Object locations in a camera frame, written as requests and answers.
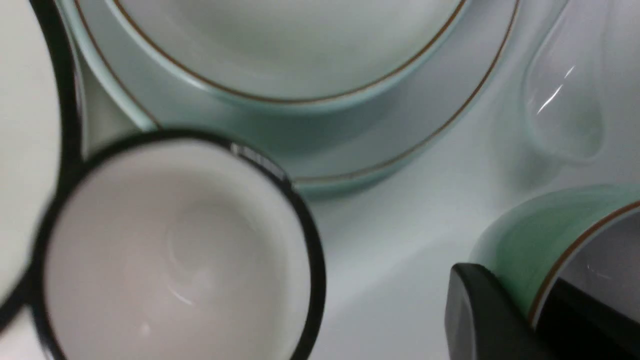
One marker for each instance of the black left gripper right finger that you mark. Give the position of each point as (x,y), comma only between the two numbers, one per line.
(576,326)

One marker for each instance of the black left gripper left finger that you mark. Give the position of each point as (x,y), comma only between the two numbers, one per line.
(482,322)

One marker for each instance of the pale green cup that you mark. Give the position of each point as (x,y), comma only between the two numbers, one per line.
(530,245)

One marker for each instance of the pale green spoon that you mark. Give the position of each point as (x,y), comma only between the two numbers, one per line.
(561,94)

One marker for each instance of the white cup with bicycle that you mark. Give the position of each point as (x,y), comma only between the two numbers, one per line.
(177,245)

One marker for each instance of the pale green bowl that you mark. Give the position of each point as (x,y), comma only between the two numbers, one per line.
(290,56)

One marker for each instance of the pale green large plate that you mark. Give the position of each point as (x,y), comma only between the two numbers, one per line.
(322,153)

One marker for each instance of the white plate with cartoon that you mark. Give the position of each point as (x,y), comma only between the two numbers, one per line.
(40,131)

